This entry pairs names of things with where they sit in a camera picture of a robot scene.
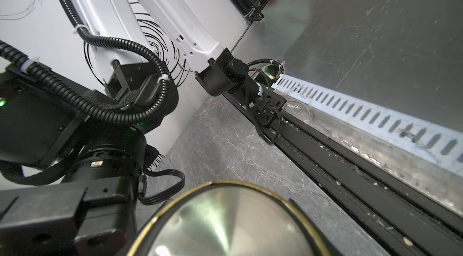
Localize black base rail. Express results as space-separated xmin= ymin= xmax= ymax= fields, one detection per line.
xmin=222 ymin=89 xmax=463 ymax=256

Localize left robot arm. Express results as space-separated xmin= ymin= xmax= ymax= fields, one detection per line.
xmin=1 ymin=0 xmax=285 ymax=256

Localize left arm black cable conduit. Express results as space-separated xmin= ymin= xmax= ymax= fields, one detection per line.
xmin=0 ymin=0 xmax=171 ymax=127

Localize gold thermos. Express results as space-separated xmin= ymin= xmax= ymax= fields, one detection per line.
xmin=123 ymin=180 xmax=340 ymax=256

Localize white slotted cable duct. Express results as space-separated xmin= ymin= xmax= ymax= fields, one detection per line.
xmin=272 ymin=75 xmax=463 ymax=176

